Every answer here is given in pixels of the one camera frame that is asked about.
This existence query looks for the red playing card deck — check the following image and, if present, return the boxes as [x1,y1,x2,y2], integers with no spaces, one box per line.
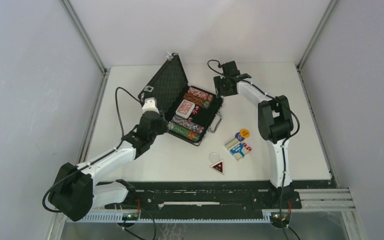
[175,99,196,119]

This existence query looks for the black aluminium poker case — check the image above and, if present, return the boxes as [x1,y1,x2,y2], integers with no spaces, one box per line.
[137,52,224,146]

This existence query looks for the blue playing card box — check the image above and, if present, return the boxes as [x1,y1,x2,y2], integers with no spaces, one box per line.
[225,138,250,161]

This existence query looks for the red dice group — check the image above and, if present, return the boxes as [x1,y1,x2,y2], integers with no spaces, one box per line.
[242,142,252,152]

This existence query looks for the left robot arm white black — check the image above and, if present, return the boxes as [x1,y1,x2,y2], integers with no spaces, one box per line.
[42,110,168,222]

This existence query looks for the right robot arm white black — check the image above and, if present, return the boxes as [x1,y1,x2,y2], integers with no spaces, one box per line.
[207,59,300,208]

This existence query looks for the red-white chip row top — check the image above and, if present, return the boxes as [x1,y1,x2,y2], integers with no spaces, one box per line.
[187,87,214,102]

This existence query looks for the green chip row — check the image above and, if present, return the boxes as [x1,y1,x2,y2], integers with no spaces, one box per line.
[167,121,201,143]

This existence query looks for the blue-white chip row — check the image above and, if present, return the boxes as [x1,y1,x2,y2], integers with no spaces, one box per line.
[171,115,205,134]

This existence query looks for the orange chip row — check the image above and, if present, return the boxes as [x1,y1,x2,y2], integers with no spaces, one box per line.
[183,93,206,107]

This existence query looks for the red dice in case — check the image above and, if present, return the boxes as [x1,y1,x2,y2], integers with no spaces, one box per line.
[192,106,200,115]

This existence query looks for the purple blind button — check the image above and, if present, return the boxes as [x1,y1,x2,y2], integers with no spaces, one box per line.
[235,132,245,142]

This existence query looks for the orange blind button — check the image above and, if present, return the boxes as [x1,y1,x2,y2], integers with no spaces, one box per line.
[239,128,250,139]

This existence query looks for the white dealer button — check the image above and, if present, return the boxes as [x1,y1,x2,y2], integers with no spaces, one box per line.
[208,152,221,164]

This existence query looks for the red black triangle card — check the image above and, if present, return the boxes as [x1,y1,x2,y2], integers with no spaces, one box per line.
[210,160,224,175]

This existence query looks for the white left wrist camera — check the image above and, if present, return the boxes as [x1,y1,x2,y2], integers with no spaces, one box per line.
[142,97,160,114]

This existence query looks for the left black cable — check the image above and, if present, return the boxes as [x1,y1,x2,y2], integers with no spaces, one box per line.
[41,86,143,213]

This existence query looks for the black mounting rail base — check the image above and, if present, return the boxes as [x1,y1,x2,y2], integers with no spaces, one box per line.
[71,179,303,221]

